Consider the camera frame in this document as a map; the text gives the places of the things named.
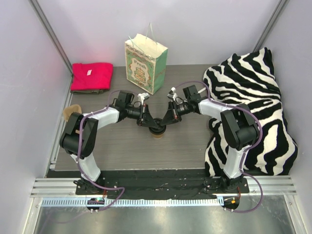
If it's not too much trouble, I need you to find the aluminium frame rail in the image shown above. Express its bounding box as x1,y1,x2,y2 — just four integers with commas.
31,176,297,207

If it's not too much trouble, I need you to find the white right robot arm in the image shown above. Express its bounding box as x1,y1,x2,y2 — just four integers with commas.
160,85,262,193

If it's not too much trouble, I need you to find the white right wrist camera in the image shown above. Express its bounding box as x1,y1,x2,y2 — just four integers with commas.
167,87,177,101

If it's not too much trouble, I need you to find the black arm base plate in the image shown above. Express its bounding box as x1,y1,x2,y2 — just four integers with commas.
74,169,250,200

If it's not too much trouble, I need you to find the tan cloth lump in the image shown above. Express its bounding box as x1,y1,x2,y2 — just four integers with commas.
62,104,82,122

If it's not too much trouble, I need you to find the brown paper coffee cup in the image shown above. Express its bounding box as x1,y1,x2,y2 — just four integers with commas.
151,131,165,139

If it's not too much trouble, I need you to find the printed paper gift bag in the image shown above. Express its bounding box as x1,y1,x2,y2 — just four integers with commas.
124,33,168,95

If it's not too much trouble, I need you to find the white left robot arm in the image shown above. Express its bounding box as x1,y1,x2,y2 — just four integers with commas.
59,91,158,195

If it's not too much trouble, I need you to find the black plastic cup lid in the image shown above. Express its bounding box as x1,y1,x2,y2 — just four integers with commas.
149,118,166,136

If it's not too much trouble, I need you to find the zebra striped blanket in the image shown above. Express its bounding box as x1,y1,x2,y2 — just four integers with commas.
203,47,298,176

